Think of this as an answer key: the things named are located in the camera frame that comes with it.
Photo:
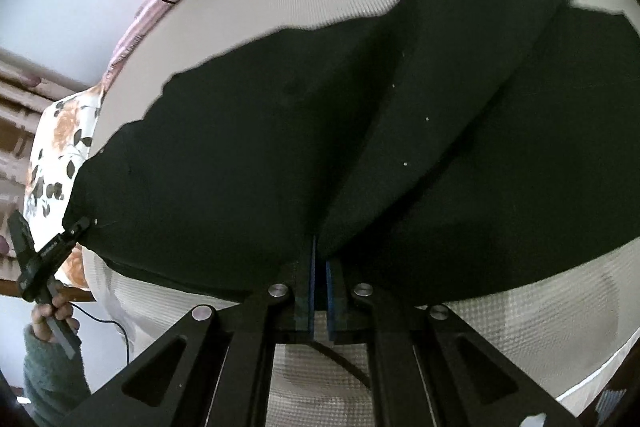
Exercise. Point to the person's left hand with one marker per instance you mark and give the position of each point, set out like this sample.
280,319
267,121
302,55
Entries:
59,309

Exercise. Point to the beige woven bed mat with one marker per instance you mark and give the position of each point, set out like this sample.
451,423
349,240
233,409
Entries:
570,332

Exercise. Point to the beige patterned curtain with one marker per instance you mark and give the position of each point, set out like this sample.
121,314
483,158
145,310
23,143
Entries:
25,94

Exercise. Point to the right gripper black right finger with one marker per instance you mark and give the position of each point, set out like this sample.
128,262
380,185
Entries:
428,367

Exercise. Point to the grey-green sleeve forearm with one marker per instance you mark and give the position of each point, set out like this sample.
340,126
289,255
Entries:
55,384

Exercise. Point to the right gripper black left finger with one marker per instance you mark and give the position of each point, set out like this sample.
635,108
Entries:
212,368

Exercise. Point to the black denim pants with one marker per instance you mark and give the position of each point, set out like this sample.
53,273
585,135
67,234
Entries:
452,148

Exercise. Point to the white floral pillow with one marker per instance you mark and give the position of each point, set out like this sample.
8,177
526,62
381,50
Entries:
62,144

